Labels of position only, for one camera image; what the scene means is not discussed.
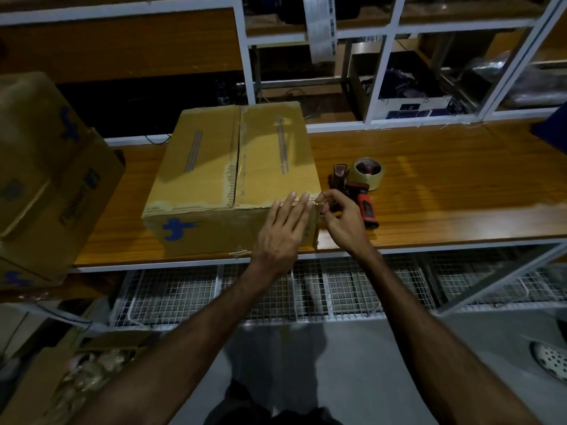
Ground person's left hand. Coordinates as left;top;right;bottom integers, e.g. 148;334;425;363
250;191;317;280

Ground person's right hand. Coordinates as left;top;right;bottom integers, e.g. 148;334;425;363
315;189;378;258

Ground taped brown cardboard box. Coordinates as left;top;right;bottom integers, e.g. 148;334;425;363
142;101;322;258

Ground person's left forearm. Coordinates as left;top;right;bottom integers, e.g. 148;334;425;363
69;256;295;425

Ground person's right forearm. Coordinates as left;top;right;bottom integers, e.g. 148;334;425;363
350;245;543;425

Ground red black tape dispenser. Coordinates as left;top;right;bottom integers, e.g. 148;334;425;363
329;164;380;231

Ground clear packing tape roll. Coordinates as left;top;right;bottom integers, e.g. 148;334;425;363
352;157;386;192

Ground open cardboard box dark contents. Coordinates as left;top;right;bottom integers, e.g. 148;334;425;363
348;37;454;122

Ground white printed paper sheet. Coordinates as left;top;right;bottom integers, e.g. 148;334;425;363
303;0;339;65

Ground person's dark trousers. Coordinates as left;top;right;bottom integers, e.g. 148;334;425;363
205;380;344;425

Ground large blue-printed cardboard box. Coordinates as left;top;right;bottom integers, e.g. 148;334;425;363
0;71;127;283

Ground clear plastic bag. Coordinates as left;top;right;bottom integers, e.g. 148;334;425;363
467;55;567;109

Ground dark blue object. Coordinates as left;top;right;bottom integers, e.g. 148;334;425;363
531;111;567;154

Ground open carton of plastic packets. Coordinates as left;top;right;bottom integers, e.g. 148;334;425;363
0;329;153;425

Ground flat cardboard box blue print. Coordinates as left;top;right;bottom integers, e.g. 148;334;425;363
0;256;68;292

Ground white perforated clog shoe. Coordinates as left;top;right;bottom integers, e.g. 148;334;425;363
531;341;567;385

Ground white wire mesh rack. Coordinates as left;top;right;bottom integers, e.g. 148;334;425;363
108;250;567;330

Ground white metal shelving frame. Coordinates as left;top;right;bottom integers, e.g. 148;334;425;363
0;0;567;148

